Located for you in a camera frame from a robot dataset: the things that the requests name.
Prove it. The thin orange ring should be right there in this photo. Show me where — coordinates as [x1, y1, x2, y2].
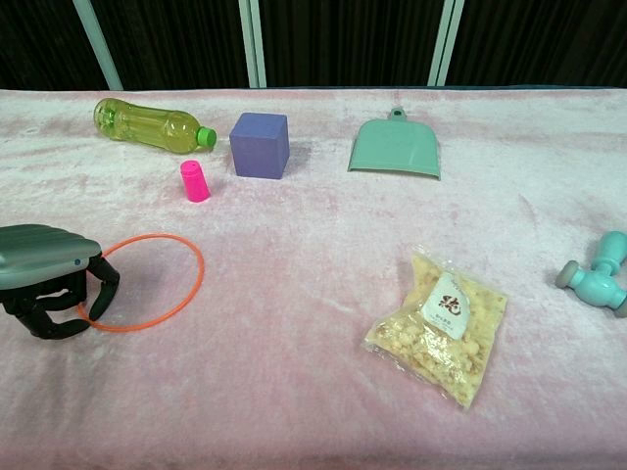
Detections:
[76, 233, 206, 334]

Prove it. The pale green frame post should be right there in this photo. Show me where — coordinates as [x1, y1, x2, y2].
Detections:
[72, 0, 124, 91]
[427, 0, 465, 88]
[238, 0, 268, 89]

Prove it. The pink cylinder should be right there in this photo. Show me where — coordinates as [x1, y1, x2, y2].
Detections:
[179, 160, 213, 203]

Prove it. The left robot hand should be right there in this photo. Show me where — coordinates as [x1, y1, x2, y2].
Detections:
[0, 224, 121, 341]

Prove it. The teal plastic dustpan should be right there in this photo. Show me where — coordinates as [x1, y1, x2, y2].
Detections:
[347, 107, 442, 182]

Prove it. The purple foam cube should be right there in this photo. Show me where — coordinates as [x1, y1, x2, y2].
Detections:
[228, 112, 289, 179]

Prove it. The clear snack bag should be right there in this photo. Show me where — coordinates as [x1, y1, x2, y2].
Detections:
[362, 248, 508, 412]

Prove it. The teal toy hammer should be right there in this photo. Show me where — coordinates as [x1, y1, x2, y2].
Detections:
[559, 230, 627, 319]

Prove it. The green plastic bottle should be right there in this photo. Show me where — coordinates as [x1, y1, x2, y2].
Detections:
[93, 97, 217, 155]

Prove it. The pink plush tablecloth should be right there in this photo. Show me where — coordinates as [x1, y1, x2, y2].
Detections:
[0, 86, 627, 470]

